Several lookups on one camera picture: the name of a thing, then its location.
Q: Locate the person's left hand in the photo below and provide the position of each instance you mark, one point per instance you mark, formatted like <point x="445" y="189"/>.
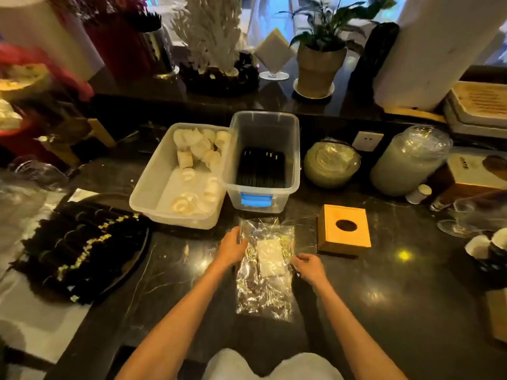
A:
<point x="231" y="249"/>

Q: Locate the person's right hand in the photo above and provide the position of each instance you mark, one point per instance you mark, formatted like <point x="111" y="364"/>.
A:
<point x="313" y="269"/>

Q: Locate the person's left fingers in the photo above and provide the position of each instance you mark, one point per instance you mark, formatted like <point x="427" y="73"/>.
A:
<point x="239" y="238"/>

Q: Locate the person's right fingers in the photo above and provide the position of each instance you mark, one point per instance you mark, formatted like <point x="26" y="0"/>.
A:
<point x="302" y="261"/>

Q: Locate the clear plastic bag gold ties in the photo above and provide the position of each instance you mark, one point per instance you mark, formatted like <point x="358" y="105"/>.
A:
<point x="264" y="288"/>

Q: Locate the person's left forearm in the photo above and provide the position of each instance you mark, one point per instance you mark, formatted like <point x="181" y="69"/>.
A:
<point x="178" y="324"/>

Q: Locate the person's right forearm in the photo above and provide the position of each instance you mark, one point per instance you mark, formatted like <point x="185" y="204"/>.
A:
<point x="356" y="336"/>

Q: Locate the white paper packet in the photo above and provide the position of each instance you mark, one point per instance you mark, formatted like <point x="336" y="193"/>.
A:
<point x="271" y="257"/>

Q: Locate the blue tape label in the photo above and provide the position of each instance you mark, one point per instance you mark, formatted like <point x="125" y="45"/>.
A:
<point x="256" y="199"/>

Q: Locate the wooden tissue box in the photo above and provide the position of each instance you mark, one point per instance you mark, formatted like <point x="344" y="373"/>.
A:
<point x="343" y="241"/>

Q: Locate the stack of black sticks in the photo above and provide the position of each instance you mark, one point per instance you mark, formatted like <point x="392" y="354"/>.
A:
<point x="261" y="168"/>

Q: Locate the white plastic bin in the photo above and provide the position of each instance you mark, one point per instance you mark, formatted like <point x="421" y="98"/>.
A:
<point x="158" y="189"/>

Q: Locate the wrapped stack of clear lids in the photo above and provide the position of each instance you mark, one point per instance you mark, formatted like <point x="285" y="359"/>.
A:
<point x="332" y="164"/>

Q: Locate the black round tray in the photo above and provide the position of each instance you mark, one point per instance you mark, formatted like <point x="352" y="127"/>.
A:
<point x="134" y="257"/>

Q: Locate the white apron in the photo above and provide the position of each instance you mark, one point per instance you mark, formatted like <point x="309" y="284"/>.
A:
<point x="269" y="367"/>

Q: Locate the clear plastic storage bin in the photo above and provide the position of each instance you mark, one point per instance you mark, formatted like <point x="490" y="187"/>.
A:
<point x="277" y="130"/>

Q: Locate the wrapped stack of plastic cups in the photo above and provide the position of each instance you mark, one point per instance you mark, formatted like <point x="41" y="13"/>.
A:
<point x="410" y="160"/>

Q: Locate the pile of black tied bundles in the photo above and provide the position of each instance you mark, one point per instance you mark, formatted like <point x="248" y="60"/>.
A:
<point x="83" y="249"/>

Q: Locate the black decoration base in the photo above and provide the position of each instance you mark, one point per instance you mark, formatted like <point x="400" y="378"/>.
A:
<point x="218" y="81"/>

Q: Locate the white saucer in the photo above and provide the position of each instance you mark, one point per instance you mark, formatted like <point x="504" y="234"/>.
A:
<point x="313" y="95"/>

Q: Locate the clear wine glass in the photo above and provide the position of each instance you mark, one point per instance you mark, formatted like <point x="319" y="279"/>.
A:
<point x="467" y="217"/>

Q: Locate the woven tan plant pot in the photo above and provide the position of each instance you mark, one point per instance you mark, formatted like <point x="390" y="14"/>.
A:
<point x="318" y="71"/>

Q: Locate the napkin stack in clear holder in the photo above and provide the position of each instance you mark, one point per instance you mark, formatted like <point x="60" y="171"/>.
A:
<point x="273" y="53"/>

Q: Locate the brown and white carton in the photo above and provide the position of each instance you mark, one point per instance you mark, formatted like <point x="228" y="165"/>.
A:
<point x="471" y="174"/>

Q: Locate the metal cup with black straws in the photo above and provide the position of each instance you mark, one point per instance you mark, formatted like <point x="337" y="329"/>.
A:
<point x="156" y="49"/>

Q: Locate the white coral decoration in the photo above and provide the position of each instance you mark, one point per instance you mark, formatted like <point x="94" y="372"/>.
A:
<point x="210" y="33"/>

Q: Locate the black bottle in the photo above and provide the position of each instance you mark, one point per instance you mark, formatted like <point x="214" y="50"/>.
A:
<point x="374" y="55"/>

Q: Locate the red vase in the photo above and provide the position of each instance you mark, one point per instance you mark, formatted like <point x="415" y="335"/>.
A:
<point x="115" y="45"/>

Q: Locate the green potted plant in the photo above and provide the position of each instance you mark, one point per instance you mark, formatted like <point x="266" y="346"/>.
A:
<point x="332" y="25"/>

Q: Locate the stack of wooden trays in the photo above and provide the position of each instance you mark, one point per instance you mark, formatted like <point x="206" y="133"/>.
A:
<point x="477" y="108"/>

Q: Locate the white round column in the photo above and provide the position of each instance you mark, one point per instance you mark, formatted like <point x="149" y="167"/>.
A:
<point x="431" y="51"/>

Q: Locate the red and yellow flower ornament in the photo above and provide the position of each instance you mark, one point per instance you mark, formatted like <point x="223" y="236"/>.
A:
<point x="27" y="90"/>

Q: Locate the white wall outlet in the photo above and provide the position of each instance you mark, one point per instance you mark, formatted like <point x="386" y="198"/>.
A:
<point x="367" y="141"/>

